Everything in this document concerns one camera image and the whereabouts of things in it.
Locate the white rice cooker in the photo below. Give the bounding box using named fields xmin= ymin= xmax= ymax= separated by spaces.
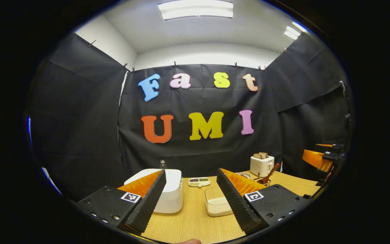
xmin=124 ymin=168 xmax=184 ymax=214

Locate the long ceiling light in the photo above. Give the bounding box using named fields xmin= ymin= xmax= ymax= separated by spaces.
xmin=158 ymin=0 xmax=234 ymax=20

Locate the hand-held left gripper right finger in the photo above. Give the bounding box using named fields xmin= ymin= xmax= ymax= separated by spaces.
xmin=216 ymin=168 xmax=309 ymax=235

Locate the white toaster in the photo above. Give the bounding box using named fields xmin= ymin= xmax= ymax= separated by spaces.
xmin=250 ymin=155 xmax=275 ymax=178

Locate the small ceiling light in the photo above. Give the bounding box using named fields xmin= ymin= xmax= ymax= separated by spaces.
xmin=284 ymin=21 xmax=307 ymax=40

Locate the clear plastic container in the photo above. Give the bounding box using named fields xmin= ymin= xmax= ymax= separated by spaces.
xmin=204 ymin=187 xmax=234 ymax=217

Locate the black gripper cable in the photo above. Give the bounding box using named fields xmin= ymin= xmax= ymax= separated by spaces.
xmin=339 ymin=81 xmax=353 ymax=131

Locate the black backdrop cloth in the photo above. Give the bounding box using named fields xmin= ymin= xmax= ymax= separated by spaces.
xmin=26 ymin=32 xmax=351 ymax=200

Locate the metal wire chopstick holder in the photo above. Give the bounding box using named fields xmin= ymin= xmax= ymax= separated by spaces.
xmin=254 ymin=176 xmax=272 ymax=187

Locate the white divided seasoning tray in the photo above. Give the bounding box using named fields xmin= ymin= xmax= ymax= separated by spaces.
xmin=188 ymin=177 xmax=211 ymax=187

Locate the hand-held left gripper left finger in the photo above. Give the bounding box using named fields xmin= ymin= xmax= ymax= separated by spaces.
xmin=75 ymin=169 xmax=167 ymax=236

